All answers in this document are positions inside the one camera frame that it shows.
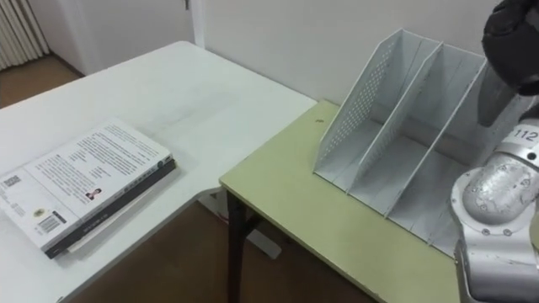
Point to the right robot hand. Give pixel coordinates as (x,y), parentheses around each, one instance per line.
(511,46)

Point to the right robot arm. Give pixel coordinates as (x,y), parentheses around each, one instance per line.
(499,219)

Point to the white metal file organizer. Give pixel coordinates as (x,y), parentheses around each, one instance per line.
(404,139)

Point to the yellow-green table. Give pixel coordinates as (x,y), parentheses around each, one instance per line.
(320,223)

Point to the white desk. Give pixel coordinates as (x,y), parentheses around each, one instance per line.
(147,139)

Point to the white book with dark spine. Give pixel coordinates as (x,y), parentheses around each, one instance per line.
(80,185)

